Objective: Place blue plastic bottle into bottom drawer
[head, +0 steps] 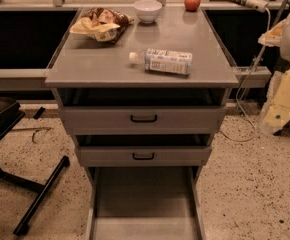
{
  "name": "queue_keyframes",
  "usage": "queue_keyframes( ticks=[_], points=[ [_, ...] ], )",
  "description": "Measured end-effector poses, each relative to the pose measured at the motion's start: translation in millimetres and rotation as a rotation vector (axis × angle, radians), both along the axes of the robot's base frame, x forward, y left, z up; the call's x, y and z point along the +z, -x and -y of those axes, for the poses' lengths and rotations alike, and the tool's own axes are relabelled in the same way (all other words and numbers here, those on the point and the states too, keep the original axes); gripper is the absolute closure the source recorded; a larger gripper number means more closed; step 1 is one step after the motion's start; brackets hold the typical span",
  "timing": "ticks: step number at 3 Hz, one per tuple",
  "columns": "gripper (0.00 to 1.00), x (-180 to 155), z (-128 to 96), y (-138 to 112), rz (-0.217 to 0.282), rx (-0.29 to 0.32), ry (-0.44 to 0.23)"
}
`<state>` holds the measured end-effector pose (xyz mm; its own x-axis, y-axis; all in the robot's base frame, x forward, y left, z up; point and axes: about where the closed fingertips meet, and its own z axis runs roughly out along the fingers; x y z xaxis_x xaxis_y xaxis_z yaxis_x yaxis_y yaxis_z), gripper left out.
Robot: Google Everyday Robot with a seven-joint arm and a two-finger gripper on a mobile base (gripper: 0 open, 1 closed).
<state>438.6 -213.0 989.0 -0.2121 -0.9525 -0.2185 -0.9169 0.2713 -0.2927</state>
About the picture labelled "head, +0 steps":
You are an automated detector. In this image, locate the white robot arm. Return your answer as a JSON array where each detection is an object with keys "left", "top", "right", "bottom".
[{"left": 258, "top": 13, "right": 290, "bottom": 134}]

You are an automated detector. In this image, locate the white ceramic bowl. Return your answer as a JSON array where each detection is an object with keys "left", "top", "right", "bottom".
[{"left": 133, "top": 0, "right": 162, "bottom": 23}]

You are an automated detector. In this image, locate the blue plastic bottle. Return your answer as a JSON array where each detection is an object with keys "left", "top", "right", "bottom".
[{"left": 129, "top": 48, "right": 193, "bottom": 75}]

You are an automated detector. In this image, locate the black chair base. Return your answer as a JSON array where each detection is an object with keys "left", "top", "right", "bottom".
[{"left": 0, "top": 89, "right": 71, "bottom": 237}]

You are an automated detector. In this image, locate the top grey drawer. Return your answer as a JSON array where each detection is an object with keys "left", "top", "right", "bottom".
[{"left": 59, "top": 107, "right": 225, "bottom": 135}]

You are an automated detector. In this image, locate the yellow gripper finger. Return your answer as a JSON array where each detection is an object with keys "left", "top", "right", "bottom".
[
  {"left": 258, "top": 20, "right": 286, "bottom": 47},
  {"left": 259, "top": 69, "right": 290, "bottom": 134}
]

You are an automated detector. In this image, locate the red apple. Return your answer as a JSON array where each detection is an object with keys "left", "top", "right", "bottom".
[{"left": 184, "top": 0, "right": 201, "bottom": 11}]

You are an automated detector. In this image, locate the grey drawer cabinet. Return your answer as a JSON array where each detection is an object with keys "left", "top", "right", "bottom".
[{"left": 46, "top": 6, "right": 238, "bottom": 240}]

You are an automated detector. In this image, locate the brown yellow chip bag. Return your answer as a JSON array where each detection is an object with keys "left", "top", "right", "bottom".
[{"left": 70, "top": 7, "right": 134, "bottom": 43}]

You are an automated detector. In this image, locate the middle grey drawer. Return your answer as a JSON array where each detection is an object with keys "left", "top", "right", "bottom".
[{"left": 75, "top": 146, "right": 211, "bottom": 167}]

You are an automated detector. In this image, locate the bottom grey drawer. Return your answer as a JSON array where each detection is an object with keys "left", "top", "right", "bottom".
[{"left": 86, "top": 167, "right": 206, "bottom": 240}]

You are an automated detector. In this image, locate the grey drawer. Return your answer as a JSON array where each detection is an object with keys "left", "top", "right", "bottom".
[
  {"left": 75, "top": 146, "right": 211, "bottom": 167},
  {"left": 59, "top": 107, "right": 225, "bottom": 135},
  {"left": 86, "top": 167, "right": 206, "bottom": 240}
]

